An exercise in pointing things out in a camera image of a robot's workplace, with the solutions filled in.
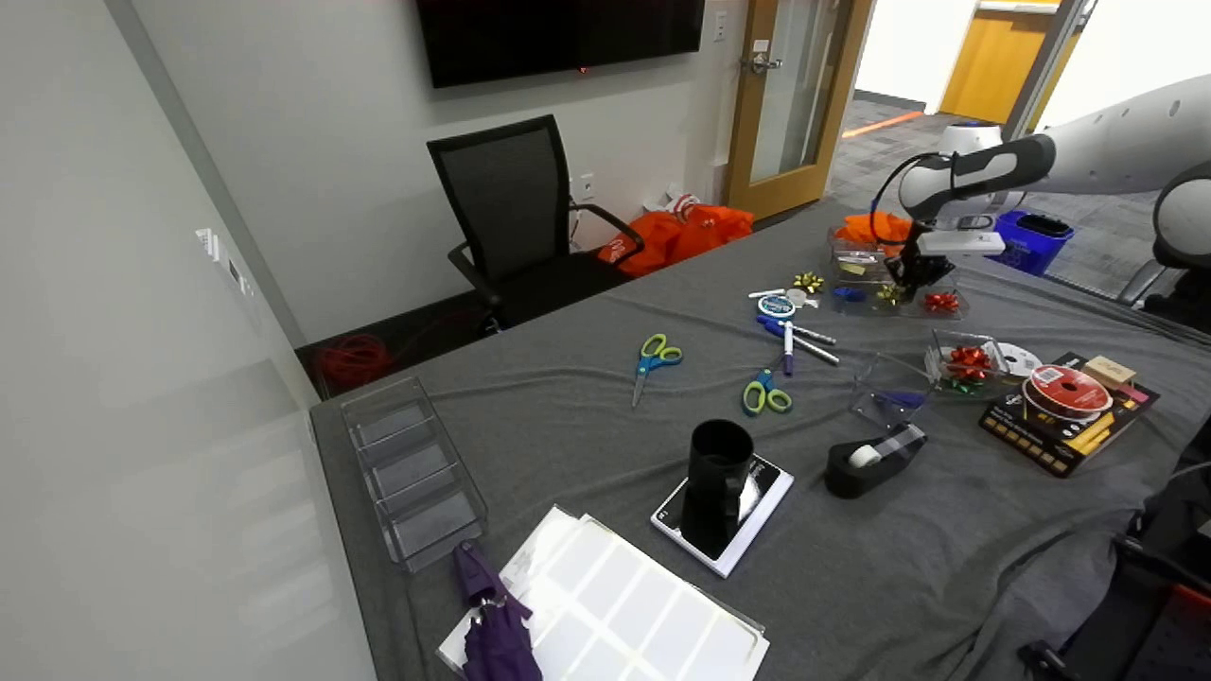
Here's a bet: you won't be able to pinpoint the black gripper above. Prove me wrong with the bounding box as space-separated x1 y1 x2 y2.
884 245 958 307

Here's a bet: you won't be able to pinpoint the small clear plastic container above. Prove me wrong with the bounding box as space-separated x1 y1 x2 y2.
922 333 1011 403

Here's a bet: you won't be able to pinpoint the clear container with blue pens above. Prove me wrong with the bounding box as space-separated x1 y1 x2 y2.
850 381 934 433

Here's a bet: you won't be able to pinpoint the large white ribbon spool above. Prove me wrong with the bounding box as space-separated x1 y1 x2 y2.
996 338 1049 381

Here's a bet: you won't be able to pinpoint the orange ribbon spool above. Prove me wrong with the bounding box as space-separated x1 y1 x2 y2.
1019 364 1115 427

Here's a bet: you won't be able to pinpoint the clear tiered plastic organizer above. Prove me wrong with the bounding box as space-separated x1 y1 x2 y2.
826 211 977 323

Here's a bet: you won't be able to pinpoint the orange tissue paper bunch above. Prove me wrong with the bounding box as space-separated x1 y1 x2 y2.
833 210 914 255

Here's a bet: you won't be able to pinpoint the small red gift bow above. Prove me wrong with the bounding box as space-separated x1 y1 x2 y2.
943 343 1000 389

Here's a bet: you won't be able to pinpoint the blue white marker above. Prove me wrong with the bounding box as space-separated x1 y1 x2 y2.
775 320 802 381

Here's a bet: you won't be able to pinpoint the blue bin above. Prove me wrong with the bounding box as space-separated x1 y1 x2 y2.
996 210 1077 282

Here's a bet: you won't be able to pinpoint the black tape dispenser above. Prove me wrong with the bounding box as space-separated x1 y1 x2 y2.
819 420 932 504

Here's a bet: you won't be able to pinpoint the green blue scissors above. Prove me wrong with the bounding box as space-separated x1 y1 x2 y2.
628 331 686 409
739 369 799 420

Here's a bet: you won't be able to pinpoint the black flat cardboard box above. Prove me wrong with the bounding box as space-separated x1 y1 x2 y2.
977 352 1160 481

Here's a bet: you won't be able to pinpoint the wooden glass door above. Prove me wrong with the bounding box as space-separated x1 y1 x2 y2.
723 0 876 224

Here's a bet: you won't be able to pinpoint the yellow sticky note pad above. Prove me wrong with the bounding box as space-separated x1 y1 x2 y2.
1085 352 1140 389

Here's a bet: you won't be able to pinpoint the orange plastic bag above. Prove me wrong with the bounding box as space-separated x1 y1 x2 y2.
599 202 756 282

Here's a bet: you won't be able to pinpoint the yellow highlighter marker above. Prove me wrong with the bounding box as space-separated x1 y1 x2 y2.
1063 412 1118 463

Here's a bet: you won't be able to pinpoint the yellow wooden door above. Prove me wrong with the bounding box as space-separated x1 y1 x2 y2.
938 0 1068 130

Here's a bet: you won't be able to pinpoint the black cup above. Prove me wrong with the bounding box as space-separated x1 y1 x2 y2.
679 415 756 565

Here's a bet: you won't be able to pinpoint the gray tablecloth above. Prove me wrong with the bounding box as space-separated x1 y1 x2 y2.
307 192 1211 681

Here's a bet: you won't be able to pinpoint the black mesh office chair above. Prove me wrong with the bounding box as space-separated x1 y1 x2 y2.
422 109 647 333

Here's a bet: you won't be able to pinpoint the black robot stand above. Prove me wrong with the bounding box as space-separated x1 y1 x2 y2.
1019 412 1211 681

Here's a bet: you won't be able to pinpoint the clear compartment tray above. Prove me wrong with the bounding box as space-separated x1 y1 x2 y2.
336 376 490 577

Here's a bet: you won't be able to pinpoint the purple cloth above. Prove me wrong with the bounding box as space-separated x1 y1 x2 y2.
448 543 544 681

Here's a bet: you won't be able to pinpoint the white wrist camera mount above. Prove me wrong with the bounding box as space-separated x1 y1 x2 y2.
911 224 1006 267

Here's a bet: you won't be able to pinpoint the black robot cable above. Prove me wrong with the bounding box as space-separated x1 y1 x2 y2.
865 149 943 263

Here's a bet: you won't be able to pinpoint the black wall television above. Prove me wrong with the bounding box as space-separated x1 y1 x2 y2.
411 0 708 93

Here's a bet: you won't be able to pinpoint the white wall thermostat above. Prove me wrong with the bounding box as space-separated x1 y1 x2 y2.
194 224 249 296

